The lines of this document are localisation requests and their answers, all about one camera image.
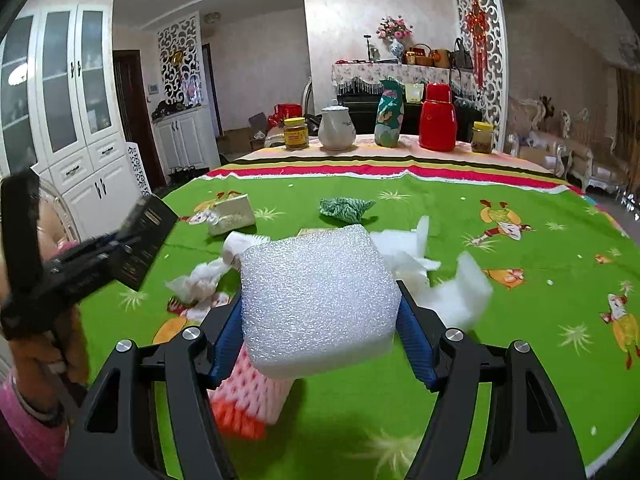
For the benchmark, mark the pink foam fruit net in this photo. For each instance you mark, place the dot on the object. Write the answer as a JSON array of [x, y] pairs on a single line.
[[250, 385]]

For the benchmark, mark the shoes on floor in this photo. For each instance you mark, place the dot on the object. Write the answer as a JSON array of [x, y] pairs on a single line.
[[185, 173]]

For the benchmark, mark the white lattice partition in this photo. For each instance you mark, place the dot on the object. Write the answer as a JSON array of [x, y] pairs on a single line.
[[180, 50]]

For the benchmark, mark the blue white vase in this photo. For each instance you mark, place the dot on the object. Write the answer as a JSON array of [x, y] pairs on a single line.
[[397, 49]]

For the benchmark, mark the green crumpled wrapper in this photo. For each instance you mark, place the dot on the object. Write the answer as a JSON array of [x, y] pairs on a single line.
[[345, 208]]

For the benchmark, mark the person's left forearm pink sleeve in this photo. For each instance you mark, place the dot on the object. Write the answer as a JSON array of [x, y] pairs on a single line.
[[30, 425]]

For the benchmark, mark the dark wooden door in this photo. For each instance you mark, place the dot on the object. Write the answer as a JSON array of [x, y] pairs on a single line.
[[132, 110]]

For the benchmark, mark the black piano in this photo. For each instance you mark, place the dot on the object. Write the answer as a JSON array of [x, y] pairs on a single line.
[[357, 110]]

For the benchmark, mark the pink plastic bag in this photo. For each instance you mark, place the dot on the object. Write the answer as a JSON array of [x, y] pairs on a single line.
[[67, 246]]

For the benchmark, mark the small white lattice panel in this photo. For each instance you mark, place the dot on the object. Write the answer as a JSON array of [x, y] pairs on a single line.
[[138, 170]]

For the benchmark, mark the tall white lattice screen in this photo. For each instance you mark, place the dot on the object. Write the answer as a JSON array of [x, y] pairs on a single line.
[[495, 60]]

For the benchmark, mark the wicker basket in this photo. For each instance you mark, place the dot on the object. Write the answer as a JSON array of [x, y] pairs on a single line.
[[422, 57]]

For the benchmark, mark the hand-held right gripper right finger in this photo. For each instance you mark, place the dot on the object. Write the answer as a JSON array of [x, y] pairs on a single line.
[[415, 345]]

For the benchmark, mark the white ceramic teapot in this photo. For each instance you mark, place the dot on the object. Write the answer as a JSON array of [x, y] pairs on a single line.
[[336, 130]]

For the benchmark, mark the white foam block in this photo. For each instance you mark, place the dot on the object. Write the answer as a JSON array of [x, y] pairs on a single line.
[[320, 300]]

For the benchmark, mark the person's left hand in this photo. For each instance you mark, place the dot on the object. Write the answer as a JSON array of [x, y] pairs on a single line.
[[70, 345]]

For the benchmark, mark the white foam sheet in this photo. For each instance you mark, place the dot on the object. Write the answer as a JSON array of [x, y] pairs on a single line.
[[467, 295]]

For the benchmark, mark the floral fringed cloth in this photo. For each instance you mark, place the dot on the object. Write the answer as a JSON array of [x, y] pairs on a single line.
[[360, 74]]

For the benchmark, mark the dark jar with yellow lid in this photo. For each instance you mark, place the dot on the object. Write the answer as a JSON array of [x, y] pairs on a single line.
[[482, 139]]

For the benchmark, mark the green floral thermos flask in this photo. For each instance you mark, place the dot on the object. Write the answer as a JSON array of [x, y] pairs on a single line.
[[389, 115]]

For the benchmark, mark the red foam fruit net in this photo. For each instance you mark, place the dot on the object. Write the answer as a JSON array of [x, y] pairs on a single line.
[[240, 420]]

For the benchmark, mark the red thermos flask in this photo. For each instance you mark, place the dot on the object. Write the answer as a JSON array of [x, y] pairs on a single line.
[[438, 120]]

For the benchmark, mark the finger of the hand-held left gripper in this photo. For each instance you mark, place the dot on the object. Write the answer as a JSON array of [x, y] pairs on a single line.
[[142, 240]]

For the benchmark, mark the white bent foam piece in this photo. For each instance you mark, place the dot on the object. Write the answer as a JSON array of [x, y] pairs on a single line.
[[422, 232]]

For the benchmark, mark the black handbag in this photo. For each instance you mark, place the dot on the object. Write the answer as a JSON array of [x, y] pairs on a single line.
[[462, 57]]

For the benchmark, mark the small black stand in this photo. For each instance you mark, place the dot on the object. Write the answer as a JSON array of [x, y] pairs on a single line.
[[369, 50]]

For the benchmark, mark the patterned tissue pack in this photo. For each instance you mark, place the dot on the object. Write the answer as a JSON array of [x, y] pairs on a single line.
[[232, 215]]

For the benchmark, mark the red boxes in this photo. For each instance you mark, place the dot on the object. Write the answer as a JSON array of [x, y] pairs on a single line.
[[287, 112]]

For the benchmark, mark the ornate cream sofa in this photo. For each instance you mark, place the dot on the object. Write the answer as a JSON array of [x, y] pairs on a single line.
[[575, 145]]

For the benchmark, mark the dark items on cabinet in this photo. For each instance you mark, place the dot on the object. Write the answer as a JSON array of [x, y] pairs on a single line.
[[167, 108]]

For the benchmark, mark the white tall glass-door cabinet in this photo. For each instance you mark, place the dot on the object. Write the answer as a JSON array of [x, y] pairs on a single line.
[[65, 85]]

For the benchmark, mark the red knot wall ornament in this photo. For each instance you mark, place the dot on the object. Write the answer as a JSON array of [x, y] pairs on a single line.
[[475, 25]]

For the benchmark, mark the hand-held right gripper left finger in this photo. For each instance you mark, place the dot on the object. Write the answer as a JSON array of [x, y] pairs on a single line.
[[227, 345]]

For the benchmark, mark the ornate padded chair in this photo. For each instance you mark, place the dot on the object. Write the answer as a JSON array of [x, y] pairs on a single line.
[[55, 205]]

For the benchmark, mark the cardboard box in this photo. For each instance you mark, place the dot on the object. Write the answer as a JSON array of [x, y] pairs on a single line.
[[257, 125]]

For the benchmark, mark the green printed tablecloth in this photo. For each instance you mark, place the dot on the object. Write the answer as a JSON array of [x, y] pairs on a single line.
[[525, 310]]

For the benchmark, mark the white low cabinet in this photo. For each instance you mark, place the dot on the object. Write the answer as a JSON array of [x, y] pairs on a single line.
[[185, 135]]

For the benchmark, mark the pale green container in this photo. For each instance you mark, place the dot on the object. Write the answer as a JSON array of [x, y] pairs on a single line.
[[414, 92]]

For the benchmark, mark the orange bag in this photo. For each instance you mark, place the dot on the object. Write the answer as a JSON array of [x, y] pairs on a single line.
[[442, 58]]

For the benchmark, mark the pink flower bouquet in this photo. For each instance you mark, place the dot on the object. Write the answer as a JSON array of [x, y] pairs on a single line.
[[394, 27]]

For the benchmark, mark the white tissue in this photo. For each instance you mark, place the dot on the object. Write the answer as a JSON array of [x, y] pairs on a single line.
[[197, 280], [240, 246]]

